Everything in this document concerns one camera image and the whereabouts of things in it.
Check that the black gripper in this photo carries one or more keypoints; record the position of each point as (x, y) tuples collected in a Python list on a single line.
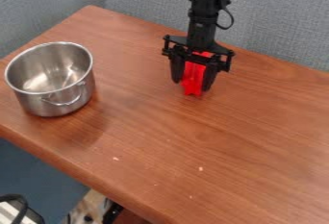
[(196, 47)]

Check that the red star-shaped block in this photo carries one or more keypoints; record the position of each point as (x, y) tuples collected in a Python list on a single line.
[(192, 78)]

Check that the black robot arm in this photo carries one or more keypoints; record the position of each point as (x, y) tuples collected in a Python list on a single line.
[(208, 7)]

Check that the stainless steel pot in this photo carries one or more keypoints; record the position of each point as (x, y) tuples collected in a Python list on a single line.
[(51, 78)]

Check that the white striped object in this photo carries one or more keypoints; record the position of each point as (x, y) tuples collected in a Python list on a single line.
[(8, 212)]

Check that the clutter under table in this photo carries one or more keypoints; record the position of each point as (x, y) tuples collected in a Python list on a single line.
[(91, 208)]

